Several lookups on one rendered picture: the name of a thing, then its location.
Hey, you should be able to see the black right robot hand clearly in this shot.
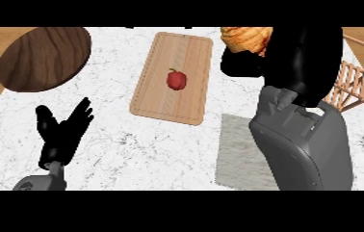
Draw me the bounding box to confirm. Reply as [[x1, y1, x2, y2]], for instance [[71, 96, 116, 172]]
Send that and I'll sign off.
[[219, 26, 344, 109]]

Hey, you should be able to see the light wooden cutting board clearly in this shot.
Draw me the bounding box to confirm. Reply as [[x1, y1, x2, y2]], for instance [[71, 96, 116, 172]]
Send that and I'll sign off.
[[127, 31, 214, 127]]

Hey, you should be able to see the dark round wooden board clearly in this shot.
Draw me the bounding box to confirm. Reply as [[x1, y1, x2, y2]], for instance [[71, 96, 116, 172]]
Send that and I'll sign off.
[[0, 26, 91, 93]]

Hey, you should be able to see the wooden tiered shelf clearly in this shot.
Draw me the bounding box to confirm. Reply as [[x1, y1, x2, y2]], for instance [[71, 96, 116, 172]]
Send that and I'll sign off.
[[321, 26, 364, 114]]

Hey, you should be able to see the grey placemat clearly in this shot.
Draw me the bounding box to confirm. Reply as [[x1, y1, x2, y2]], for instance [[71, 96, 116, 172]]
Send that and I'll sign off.
[[213, 113, 281, 192]]

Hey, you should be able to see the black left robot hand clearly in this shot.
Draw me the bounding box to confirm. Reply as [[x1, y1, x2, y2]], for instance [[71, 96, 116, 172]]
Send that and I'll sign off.
[[34, 96, 94, 171]]

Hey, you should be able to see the red bell pepper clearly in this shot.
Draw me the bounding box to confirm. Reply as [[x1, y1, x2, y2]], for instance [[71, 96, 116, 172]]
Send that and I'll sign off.
[[164, 67, 188, 91]]

